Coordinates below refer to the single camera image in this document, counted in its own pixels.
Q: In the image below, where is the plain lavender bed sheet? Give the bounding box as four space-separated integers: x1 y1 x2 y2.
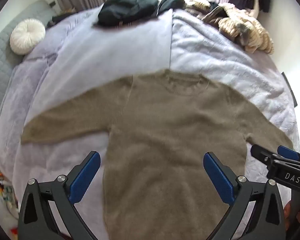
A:
44 8 174 80

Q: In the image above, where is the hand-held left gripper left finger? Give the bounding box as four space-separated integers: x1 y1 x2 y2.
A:
17 151 101 240

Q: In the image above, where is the lavender embossed fleece blanket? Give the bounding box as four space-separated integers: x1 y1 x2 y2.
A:
0 8 298 240

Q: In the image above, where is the olive knit sweater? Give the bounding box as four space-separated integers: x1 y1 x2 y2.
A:
20 69 294 240

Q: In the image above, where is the grey quilted headboard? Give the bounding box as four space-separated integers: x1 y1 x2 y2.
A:
0 0 58 120

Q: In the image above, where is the cream striped furry blanket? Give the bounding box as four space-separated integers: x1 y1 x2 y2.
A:
185 0 275 54

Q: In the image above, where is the dark bed frame edge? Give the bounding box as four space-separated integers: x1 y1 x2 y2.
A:
281 72 297 108

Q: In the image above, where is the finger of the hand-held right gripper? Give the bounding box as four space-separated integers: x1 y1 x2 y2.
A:
277 145 300 163
250 144 275 166

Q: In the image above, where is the black garment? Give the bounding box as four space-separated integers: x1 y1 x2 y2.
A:
159 0 187 15

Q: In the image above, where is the black clothes pile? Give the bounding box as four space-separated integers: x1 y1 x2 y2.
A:
97 0 160 27

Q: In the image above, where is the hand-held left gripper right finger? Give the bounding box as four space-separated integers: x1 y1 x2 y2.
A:
203 152 287 240

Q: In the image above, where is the white round fluffy pillow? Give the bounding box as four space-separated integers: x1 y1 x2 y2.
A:
10 18 46 55

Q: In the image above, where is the colourful clutter on floor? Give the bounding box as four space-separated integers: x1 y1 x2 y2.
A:
0 165 19 222

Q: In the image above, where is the dark cloth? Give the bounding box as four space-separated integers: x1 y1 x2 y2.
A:
47 12 71 27

